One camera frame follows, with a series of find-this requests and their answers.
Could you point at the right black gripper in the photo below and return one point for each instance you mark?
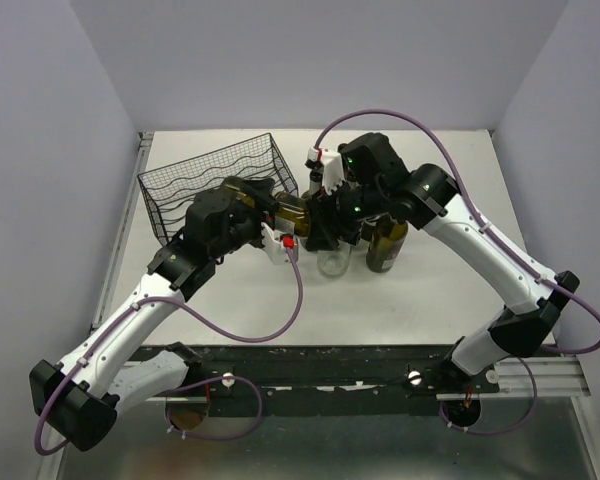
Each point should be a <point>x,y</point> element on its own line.
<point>325,221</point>

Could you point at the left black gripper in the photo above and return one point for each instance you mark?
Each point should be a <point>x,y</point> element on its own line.
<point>263,192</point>

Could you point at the dark bottle front label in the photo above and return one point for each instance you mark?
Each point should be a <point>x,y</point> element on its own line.
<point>283,211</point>

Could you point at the dark bottle label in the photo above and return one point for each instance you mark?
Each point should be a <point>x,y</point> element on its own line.
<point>283,211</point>
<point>315,184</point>

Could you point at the clear glass bottle front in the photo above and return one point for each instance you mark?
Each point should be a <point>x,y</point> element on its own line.
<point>334,263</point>

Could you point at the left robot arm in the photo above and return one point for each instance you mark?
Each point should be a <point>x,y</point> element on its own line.
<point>82,395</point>

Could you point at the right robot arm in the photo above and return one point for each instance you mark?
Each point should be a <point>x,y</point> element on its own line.
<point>367,178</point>

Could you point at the green bottle front right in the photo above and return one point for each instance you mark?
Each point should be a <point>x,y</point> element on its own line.
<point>387,239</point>

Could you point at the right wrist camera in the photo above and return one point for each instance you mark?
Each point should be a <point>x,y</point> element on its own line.
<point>330,163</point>

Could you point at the black wire wine rack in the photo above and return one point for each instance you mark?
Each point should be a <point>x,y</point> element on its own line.
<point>167,191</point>

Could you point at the black mounting rail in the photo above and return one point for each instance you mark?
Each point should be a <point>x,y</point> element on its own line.
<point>312,381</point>

